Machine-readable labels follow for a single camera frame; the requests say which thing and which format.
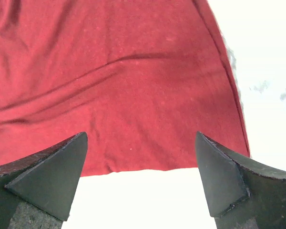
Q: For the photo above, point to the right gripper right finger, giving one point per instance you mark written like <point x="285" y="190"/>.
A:
<point x="240" y="192"/>

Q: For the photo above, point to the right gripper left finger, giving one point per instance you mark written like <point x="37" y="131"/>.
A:
<point x="37" y="191"/>

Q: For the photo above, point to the dark red t-shirt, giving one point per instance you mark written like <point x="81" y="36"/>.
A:
<point x="140" y="77"/>

